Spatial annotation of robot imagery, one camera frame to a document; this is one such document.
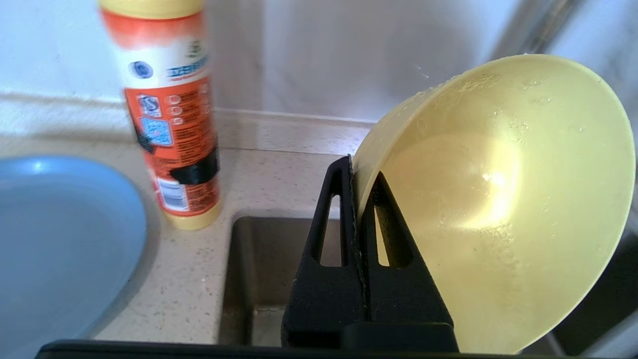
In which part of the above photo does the stainless steel sink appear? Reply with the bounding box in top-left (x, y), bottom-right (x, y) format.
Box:
top-left (218, 215), bottom-right (638, 357)

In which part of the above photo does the blue-grey plate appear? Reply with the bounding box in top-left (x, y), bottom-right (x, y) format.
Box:
top-left (0, 156), bottom-right (148, 359)

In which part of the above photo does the pale yellow bowl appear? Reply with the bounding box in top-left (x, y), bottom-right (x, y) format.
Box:
top-left (351, 54), bottom-right (637, 355)

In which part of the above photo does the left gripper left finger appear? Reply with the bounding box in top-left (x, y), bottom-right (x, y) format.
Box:
top-left (281, 156), bottom-right (370, 349)

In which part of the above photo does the orange dish soap bottle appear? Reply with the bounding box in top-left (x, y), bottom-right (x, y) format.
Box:
top-left (97, 0), bottom-right (222, 231)

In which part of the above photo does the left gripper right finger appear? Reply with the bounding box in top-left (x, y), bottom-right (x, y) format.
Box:
top-left (360, 172), bottom-right (459, 352)

